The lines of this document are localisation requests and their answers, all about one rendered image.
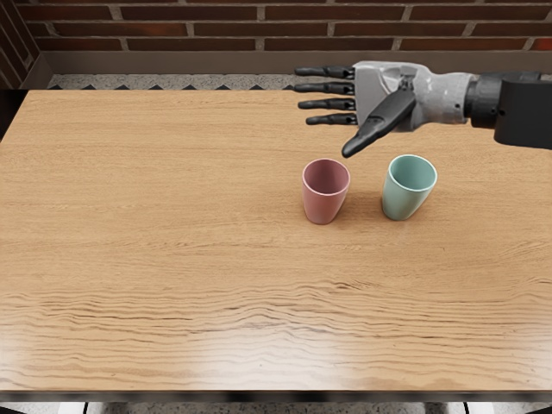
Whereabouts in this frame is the pink cup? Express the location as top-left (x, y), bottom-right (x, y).
top-left (301, 158), bottom-right (351, 225)

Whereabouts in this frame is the mint green cup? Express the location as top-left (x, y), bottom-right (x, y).
top-left (381, 154), bottom-right (438, 221)

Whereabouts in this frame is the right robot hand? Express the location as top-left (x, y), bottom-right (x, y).
top-left (294, 60), bottom-right (474, 160)

